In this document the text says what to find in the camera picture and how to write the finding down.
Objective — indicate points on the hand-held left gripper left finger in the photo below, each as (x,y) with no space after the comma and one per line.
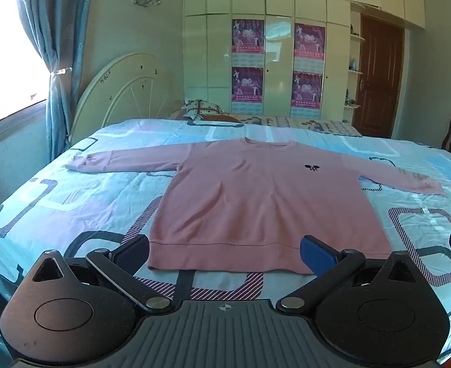
(134,251)

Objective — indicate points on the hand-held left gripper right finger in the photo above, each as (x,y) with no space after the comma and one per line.
(317,255)

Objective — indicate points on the pink sweater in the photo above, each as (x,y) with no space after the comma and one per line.
(256,199)

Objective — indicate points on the patterned light blue bedsheet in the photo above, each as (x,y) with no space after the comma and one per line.
(95,184)

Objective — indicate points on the orange striped pillow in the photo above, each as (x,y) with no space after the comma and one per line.
(214,118)

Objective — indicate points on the white patterned pillow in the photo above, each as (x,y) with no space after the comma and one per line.
(200,108)

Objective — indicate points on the cream round headboard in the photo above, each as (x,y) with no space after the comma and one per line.
(133,84)

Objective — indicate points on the cream wardrobe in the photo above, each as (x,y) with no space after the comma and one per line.
(279,84)

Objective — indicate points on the brown wooden door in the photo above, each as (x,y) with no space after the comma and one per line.
(379,84)

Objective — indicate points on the cream corner shelf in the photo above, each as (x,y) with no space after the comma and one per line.
(356,71)

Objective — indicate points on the curtain tieback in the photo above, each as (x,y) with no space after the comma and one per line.
(60,71)

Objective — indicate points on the window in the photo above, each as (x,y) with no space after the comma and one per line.
(7,53)

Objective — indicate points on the teal curtain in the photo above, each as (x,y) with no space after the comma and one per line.
(56,27)

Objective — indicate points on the purple wall poster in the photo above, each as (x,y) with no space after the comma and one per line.
(309,42)
(247,86)
(247,36)
(306,92)

